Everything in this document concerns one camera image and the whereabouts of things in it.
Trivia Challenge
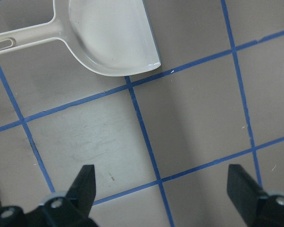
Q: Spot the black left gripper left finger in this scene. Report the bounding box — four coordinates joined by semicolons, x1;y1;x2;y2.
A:
0;165;98;227

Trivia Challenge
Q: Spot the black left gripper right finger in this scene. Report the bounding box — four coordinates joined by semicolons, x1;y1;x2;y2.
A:
227;164;284;227

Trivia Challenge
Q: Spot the beige plastic dustpan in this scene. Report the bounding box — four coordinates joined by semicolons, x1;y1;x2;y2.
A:
0;0;161;77

